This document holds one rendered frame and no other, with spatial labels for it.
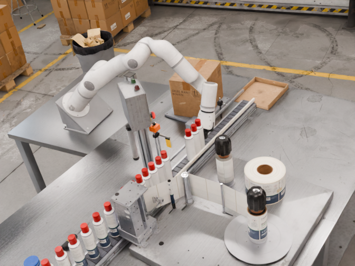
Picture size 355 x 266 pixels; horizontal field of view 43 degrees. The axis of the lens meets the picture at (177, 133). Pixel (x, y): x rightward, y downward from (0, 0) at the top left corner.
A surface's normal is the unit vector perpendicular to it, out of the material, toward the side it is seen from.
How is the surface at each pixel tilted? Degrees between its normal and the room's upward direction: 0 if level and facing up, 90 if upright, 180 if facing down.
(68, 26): 90
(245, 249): 0
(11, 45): 91
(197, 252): 0
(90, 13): 90
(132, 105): 90
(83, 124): 45
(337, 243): 0
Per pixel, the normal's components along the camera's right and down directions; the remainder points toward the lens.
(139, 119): 0.32, 0.52
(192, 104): -0.42, 0.58
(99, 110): 0.53, -0.44
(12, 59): 0.86, 0.20
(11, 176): -0.13, -0.80
